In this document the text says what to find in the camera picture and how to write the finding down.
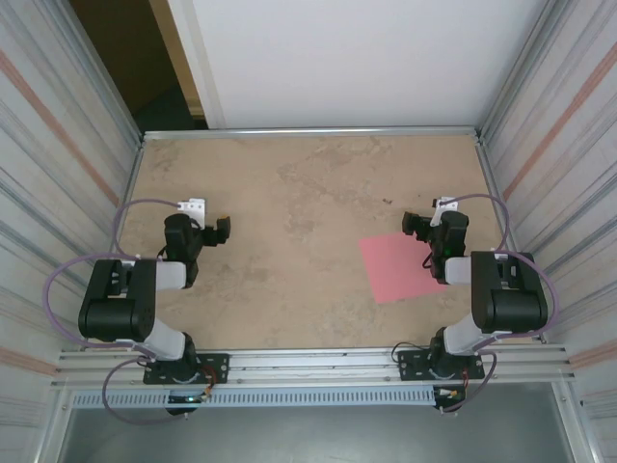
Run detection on pink cloth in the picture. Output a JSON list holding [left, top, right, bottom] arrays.
[[359, 232, 450, 305]]

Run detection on brown wooden door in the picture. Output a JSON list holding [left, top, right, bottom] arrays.
[[70, 0, 194, 120]]

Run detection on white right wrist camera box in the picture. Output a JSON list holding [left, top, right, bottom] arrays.
[[430, 196, 460, 228]]

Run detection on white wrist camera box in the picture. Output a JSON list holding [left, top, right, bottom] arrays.
[[430, 196, 460, 228], [176, 197, 208, 229]]

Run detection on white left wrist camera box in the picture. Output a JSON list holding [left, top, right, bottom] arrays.
[[176, 197, 208, 229]]

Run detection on aluminium table edge rail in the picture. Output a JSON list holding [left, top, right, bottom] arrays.
[[86, 137, 148, 351], [142, 125, 483, 141], [474, 137, 546, 346]]

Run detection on translucent plastic enclosure panel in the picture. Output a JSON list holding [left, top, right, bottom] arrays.
[[481, 0, 617, 463], [0, 0, 146, 463]]

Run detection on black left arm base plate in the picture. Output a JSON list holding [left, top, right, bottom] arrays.
[[143, 352, 230, 386]]

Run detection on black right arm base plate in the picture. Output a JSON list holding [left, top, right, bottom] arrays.
[[396, 347, 486, 383]]

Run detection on red orange wire bundle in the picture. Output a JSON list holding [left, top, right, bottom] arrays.
[[192, 367, 217, 402], [433, 368, 471, 402]]

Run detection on wide aluminium mounting rail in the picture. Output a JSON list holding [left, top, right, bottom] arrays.
[[50, 344, 577, 390]]

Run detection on white door frame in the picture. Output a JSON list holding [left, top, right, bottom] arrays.
[[148, 0, 228, 130]]

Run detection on aluminium frame post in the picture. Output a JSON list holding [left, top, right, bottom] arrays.
[[479, 0, 565, 141]]

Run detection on grey slotted cable duct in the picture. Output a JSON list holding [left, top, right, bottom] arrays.
[[70, 388, 438, 409]]

